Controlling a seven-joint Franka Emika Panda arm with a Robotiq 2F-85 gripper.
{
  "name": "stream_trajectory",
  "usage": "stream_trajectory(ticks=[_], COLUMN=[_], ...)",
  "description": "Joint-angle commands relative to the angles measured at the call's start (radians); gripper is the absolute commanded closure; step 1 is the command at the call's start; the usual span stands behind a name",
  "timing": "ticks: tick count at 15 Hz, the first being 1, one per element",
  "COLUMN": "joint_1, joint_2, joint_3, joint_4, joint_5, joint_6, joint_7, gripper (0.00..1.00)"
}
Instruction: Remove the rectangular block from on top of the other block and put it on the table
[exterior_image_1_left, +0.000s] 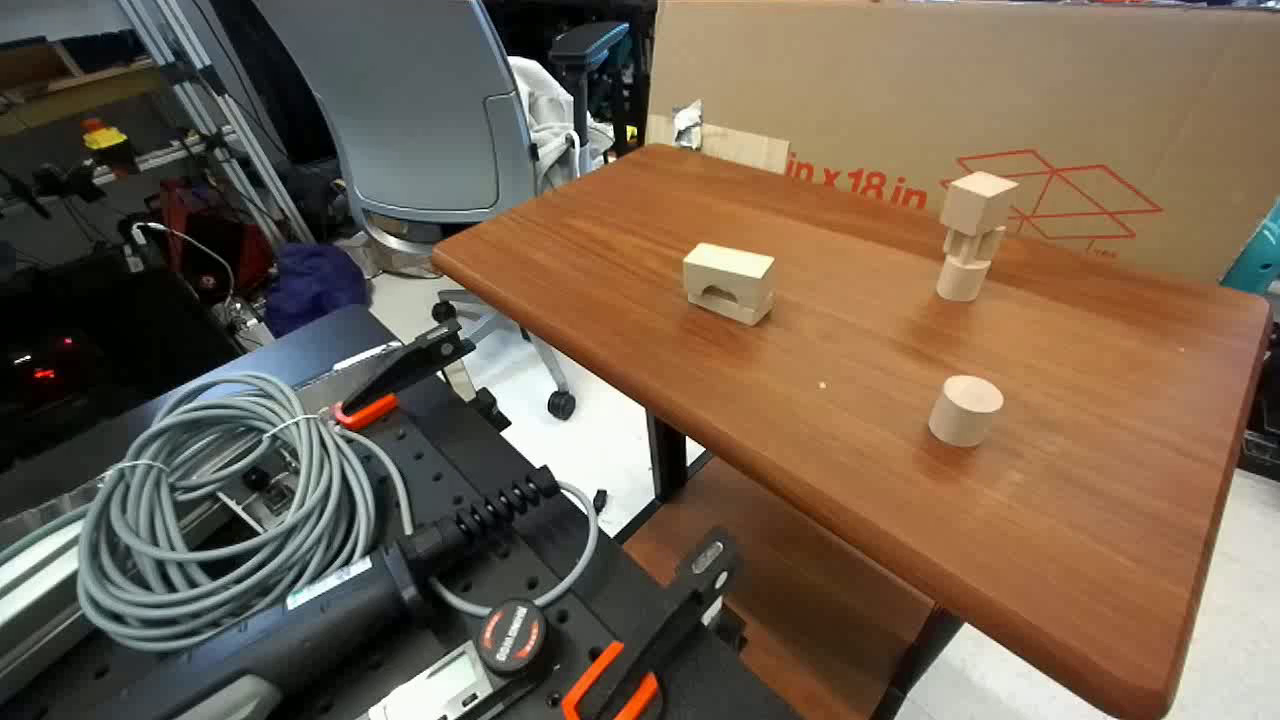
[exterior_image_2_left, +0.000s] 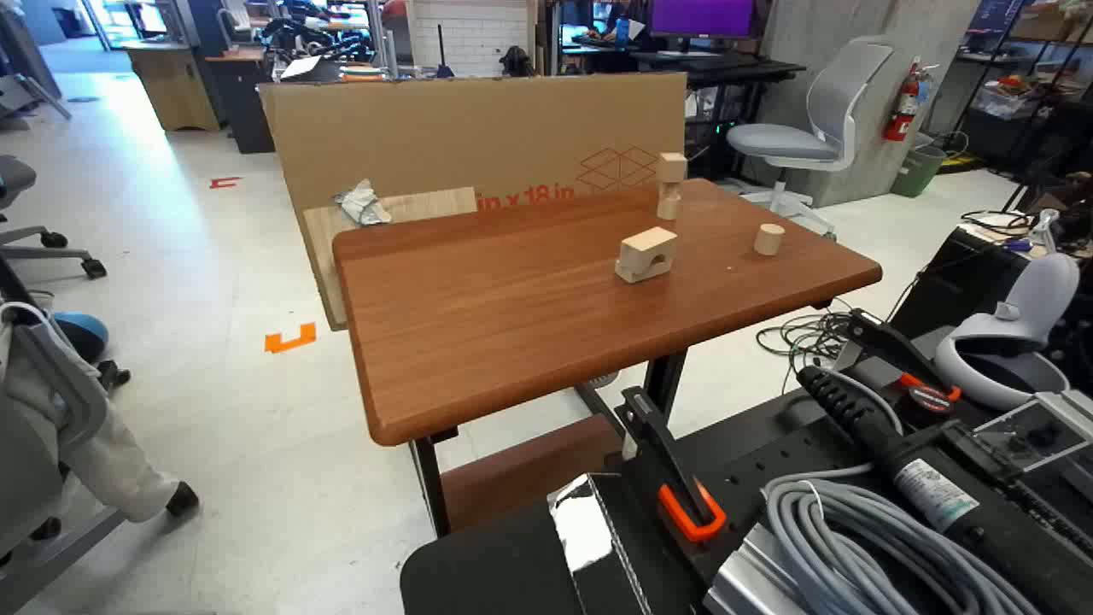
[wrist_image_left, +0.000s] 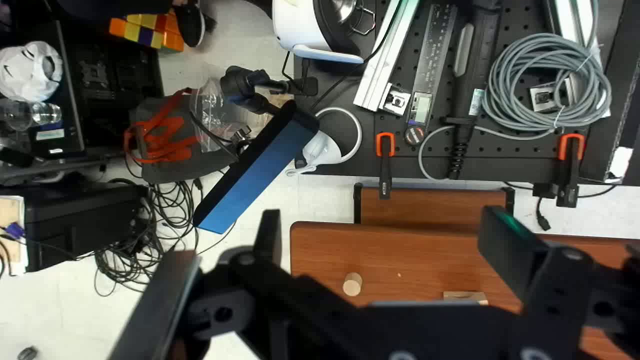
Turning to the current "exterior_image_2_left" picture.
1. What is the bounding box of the rectangular wooden block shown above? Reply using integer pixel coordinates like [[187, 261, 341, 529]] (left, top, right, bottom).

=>
[[617, 227, 676, 258]]

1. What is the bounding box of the wooden arch block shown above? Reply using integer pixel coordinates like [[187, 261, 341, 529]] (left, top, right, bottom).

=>
[[616, 248, 671, 283]]

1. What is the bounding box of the top wooden cube block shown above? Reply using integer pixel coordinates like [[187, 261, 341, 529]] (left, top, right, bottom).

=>
[[655, 154, 687, 186]]

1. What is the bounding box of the wooden cylinder block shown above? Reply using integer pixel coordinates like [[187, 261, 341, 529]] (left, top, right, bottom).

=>
[[750, 223, 784, 258]]

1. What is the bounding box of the large cardboard sheet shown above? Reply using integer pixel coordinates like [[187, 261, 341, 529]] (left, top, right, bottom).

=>
[[255, 71, 691, 335]]

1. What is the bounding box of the orange black clamp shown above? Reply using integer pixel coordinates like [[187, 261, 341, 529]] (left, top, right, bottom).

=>
[[617, 385, 727, 546]]

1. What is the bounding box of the white grey office chair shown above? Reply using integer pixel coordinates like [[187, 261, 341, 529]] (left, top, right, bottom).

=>
[[727, 38, 890, 237]]

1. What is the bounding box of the red fire extinguisher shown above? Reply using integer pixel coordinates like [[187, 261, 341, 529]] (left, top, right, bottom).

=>
[[881, 64, 918, 141]]

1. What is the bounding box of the coiled grey cable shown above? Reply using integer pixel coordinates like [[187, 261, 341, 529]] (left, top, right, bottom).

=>
[[759, 460, 1046, 615]]

